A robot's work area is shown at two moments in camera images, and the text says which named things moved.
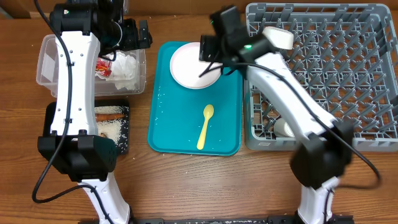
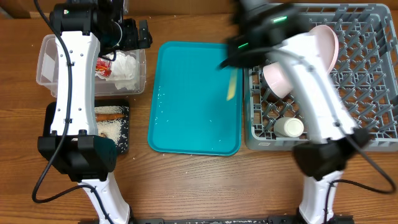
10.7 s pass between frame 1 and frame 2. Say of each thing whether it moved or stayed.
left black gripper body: stayed
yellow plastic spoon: moved
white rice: stayed
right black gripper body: moved
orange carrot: stayed
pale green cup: stayed
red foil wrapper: stayed
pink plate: moved
